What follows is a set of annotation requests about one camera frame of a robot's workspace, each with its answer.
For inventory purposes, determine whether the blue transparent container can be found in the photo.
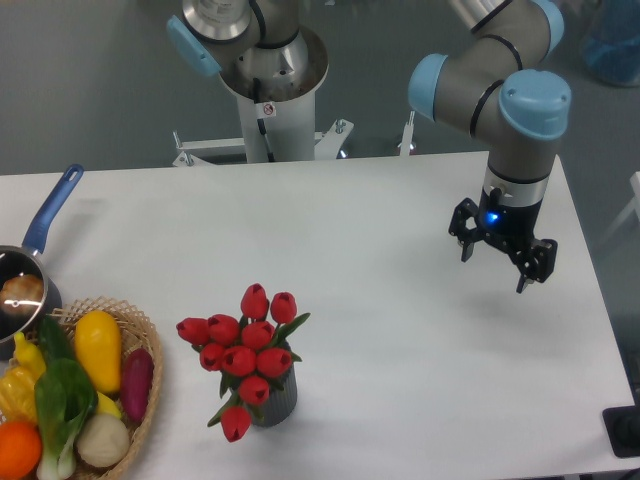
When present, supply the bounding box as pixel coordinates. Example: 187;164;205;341
580;0;639;87

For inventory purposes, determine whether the white furniture frame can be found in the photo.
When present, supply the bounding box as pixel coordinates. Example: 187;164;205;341
594;171;639;255

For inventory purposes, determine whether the small yellow pepper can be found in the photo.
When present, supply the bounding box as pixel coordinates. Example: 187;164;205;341
13;332;46;380

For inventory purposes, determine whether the blue handled saucepan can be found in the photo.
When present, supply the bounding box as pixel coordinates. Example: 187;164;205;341
1;164;84;361

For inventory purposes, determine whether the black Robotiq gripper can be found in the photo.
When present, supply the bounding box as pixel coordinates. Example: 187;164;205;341
448;188;558;294

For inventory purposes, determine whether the black device at table edge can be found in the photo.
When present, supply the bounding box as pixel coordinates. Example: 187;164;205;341
602;406;640;458

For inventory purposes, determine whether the dark grey ribbed vase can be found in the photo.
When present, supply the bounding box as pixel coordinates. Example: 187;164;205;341
250;341;298;428

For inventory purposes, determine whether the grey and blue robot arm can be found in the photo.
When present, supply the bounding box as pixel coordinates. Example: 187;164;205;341
166;1;571;286

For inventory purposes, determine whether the purple sweet potato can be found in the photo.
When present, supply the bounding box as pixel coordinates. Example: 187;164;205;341
120;348;154;423

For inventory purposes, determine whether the woven wicker basket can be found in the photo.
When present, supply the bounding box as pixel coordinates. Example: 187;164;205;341
0;295;165;480

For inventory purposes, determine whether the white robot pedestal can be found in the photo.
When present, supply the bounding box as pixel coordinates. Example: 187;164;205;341
171;27;416;168

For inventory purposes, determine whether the yellow lemon piece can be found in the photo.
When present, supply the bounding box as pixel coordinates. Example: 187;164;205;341
95;392;122;419

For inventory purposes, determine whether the browned bun in pot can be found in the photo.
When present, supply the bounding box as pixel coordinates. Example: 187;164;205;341
1;274;44;317

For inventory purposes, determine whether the green bok choy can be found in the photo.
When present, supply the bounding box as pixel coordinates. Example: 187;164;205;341
35;316;97;479

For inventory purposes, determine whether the yellow squash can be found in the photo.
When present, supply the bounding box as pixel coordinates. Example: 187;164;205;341
74;310;122;396

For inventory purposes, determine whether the yellow bell pepper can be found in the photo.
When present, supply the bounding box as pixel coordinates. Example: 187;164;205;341
1;366;37;424

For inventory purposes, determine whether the red tulip bouquet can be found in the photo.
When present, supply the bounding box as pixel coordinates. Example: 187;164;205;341
176;283;310;443

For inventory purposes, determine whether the orange fruit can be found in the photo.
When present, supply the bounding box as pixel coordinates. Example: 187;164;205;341
1;421;42;479

